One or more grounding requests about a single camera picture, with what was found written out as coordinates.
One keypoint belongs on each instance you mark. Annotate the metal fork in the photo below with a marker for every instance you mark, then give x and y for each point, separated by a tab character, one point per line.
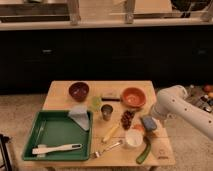
99	153

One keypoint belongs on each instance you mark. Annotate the grey folded cloth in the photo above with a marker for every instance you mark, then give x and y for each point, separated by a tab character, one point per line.
79	114

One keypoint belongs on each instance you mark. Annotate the orange carrot piece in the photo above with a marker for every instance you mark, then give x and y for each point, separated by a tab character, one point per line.
138	127

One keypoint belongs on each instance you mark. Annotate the dark red grape bunch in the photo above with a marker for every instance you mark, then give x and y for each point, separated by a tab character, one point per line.
126	119

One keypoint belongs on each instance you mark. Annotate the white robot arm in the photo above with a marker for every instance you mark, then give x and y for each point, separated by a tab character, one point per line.
173	100

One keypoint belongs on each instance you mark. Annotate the orange-red bowl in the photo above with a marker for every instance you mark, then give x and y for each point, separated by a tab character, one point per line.
133	97

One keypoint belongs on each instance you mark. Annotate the white cup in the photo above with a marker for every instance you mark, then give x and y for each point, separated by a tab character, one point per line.
133	138

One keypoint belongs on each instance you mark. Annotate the blue sponge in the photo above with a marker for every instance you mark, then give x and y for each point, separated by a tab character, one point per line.
148	123

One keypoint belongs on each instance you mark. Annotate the green plastic tray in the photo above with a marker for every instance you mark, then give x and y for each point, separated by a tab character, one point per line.
55	128

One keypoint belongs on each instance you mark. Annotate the small metal cup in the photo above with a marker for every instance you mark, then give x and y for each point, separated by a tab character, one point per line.
106	111

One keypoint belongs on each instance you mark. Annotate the dark cabinet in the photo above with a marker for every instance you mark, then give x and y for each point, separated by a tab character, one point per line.
31	59

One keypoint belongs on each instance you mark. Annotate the black stand at left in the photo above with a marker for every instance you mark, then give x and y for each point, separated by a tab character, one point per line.
5	155

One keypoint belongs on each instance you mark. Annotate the dark maroon bowl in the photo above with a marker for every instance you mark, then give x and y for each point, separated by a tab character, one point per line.
79	91

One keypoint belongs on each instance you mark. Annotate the white spatula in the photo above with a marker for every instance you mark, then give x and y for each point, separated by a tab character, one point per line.
44	149

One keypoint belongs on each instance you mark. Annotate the green cucumber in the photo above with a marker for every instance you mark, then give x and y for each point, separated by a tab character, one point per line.
141	158

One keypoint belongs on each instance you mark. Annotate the black handled brush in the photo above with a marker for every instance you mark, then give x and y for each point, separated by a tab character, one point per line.
109	96

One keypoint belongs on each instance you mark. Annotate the wooden table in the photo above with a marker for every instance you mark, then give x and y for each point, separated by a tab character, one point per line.
161	153

